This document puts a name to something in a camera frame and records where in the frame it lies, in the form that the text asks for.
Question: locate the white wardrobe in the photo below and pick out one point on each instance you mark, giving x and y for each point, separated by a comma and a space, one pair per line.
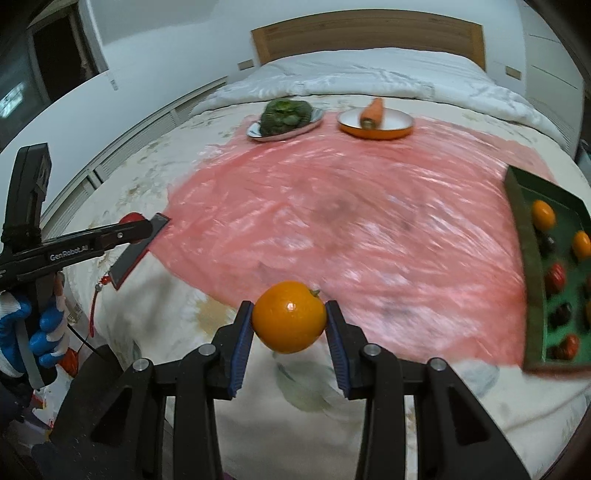
554, 55

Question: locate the person's left hand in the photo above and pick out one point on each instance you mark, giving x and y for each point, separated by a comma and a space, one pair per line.
44, 344

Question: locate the white plate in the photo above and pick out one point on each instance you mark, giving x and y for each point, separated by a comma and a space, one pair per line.
314, 117

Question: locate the orange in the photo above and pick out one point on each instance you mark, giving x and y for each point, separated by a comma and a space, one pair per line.
288, 316
543, 213
582, 244

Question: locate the green leafy vegetable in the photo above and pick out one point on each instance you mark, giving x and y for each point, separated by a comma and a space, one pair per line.
284, 115

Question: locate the carrot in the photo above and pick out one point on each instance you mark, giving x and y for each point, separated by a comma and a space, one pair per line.
373, 113

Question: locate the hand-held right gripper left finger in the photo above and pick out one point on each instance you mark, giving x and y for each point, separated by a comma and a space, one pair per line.
240, 360

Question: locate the wooden headboard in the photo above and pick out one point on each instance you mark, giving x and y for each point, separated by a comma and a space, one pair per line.
369, 34

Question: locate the dark purple plum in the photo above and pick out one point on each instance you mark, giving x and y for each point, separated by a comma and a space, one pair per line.
561, 314
547, 245

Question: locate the wall socket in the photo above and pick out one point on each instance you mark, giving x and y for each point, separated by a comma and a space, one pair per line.
245, 64
512, 72

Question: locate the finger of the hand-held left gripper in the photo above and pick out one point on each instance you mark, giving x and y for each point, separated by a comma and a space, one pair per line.
124, 235

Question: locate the orange enamel dish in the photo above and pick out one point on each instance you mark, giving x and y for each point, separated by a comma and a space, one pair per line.
397, 122

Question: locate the red phone charm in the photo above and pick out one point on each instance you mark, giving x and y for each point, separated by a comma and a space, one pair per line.
98, 295

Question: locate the green tray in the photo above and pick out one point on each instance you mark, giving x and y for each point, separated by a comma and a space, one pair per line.
531, 277

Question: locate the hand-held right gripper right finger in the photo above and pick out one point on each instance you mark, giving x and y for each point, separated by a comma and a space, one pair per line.
339, 364

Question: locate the red-cased smartphone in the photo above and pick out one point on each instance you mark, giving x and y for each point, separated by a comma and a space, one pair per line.
134, 261

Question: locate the white duvet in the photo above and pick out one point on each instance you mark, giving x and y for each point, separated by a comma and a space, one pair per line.
392, 74

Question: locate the pink plastic sheet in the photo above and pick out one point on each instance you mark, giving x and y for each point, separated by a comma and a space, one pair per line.
346, 207

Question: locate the dark window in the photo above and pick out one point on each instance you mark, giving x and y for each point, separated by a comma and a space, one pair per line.
51, 50

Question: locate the red plum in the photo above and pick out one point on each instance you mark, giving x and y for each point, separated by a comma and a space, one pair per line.
569, 346
134, 217
555, 278

